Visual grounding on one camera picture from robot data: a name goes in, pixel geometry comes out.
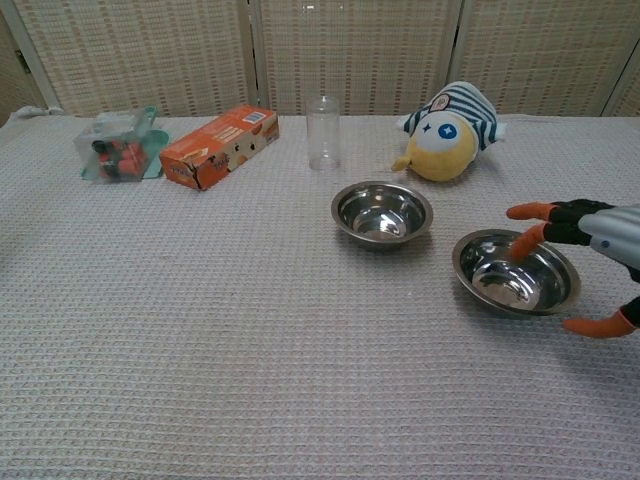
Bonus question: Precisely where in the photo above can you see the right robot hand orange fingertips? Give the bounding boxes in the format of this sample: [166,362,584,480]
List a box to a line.
[505,198,640,340]

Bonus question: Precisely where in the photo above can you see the stainless steel bowl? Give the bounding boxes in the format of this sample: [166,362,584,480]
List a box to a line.
[452,228,583,320]
[330,180,435,252]

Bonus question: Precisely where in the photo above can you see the woven folding screen panel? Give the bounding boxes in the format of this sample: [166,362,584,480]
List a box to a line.
[449,0,640,119]
[603,62,640,119]
[0,9,54,126]
[252,0,462,119]
[9,0,257,119]

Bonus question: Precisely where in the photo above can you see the yellow plush toy striped hat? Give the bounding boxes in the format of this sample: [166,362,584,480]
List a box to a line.
[390,80,509,183]

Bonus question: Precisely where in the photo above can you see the clear plastic cup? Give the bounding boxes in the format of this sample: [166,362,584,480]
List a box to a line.
[305,95,342,173]

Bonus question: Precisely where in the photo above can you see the beige waffle weave tablecloth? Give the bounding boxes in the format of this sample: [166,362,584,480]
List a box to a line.
[0,107,640,480]

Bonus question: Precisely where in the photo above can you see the orange cardboard snack box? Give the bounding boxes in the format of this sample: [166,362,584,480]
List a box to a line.
[158,103,280,192]

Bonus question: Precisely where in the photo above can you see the teal plastic dustpan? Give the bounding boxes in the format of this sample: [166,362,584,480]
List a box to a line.
[82,105,172,181]

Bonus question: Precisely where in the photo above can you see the clear box red black items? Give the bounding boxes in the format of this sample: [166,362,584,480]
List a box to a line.
[73,110,151,184]

